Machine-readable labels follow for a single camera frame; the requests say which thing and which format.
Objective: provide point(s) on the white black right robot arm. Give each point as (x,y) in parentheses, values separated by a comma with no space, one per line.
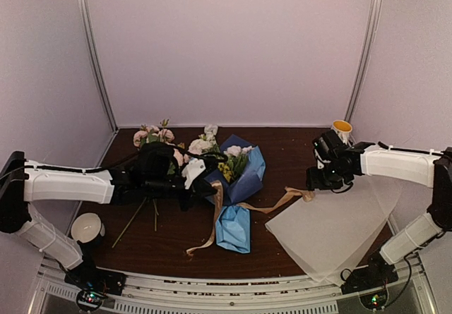
(421,176)

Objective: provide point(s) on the pale rose leafy stem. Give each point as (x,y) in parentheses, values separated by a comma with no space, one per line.
(237,158)

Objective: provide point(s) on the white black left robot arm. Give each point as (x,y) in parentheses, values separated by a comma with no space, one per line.
(24,181)

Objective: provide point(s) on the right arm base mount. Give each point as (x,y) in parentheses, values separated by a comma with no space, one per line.
(370,282)

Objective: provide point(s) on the white fake flower long stem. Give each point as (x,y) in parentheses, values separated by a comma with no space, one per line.
(209,133)

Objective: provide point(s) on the beige ribbon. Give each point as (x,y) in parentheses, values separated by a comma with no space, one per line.
(247,208)

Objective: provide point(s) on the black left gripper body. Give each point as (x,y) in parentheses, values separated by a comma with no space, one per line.
(157,186)

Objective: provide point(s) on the pink fake rose stem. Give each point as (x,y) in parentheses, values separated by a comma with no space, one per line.
(199,146)

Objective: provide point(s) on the aluminium front rail frame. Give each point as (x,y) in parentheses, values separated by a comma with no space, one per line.
(155,294)

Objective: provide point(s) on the white translucent paper sheet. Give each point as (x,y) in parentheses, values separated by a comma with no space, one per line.
(334,231)

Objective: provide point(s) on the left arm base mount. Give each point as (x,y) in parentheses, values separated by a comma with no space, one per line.
(95,284)

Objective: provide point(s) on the pink rose bunch with leaves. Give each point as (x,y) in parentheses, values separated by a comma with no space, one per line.
(145,135)

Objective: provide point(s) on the aluminium corner post right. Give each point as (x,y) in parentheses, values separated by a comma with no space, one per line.
(369,37)

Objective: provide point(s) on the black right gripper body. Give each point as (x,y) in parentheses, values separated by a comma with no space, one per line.
(330,179)

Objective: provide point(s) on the yellow fake flower bunch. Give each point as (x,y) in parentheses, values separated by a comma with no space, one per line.
(226,171)

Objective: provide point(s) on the aluminium corner post left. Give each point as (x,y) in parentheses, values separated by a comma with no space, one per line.
(95,64)

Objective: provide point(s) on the blue wrapping paper sheet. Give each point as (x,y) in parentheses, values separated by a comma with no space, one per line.
(249,183)

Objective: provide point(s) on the aluminium corner post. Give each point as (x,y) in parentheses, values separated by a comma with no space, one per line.
(369,37)
(95,64)

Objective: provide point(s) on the white floral mug yellow inside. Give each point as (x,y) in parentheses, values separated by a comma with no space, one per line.
(343,130)

